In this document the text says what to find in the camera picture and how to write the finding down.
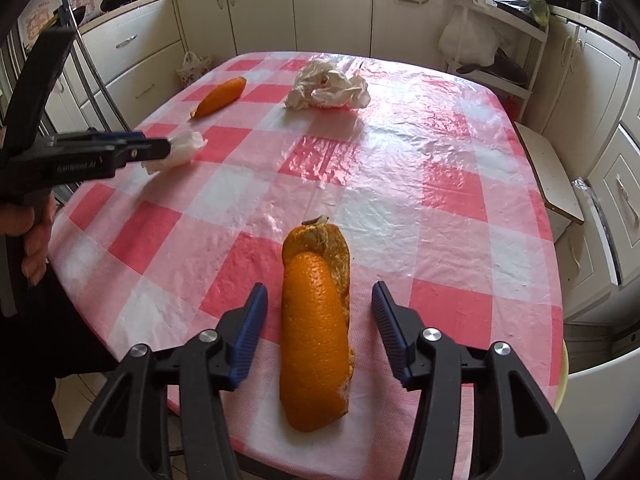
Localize person's left hand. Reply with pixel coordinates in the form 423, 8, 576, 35
0, 194, 56, 285

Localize white plastic bag on shelf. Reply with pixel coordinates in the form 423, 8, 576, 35
438, 6, 500, 67

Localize long orange peel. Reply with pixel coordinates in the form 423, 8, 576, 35
280, 216, 355, 432

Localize small white tissue piece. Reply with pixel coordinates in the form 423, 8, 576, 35
142, 131, 207, 174

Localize orange peel piece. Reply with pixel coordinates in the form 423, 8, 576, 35
190, 77, 247, 119

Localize red checkered tablecloth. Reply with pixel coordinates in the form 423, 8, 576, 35
51, 52, 562, 479

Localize white refrigerator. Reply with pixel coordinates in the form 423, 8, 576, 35
558, 349, 639, 479

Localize white lower kitchen cabinets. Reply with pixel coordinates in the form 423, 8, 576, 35
46, 0, 454, 132

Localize floral bag on floor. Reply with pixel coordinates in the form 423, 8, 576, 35
177, 51, 212, 88

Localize white drawer cabinet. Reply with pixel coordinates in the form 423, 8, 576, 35
555, 75, 639, 326

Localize small white step stool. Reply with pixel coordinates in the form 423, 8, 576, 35
514, 122, 584, 242

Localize yellow mustache trash bin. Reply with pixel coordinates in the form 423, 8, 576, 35
553, 342, 570, 413

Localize large crumpled tissue pile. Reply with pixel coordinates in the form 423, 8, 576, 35
284, 58, 371, 110

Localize white shelf rack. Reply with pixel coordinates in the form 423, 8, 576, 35
442, 0, 550, 120

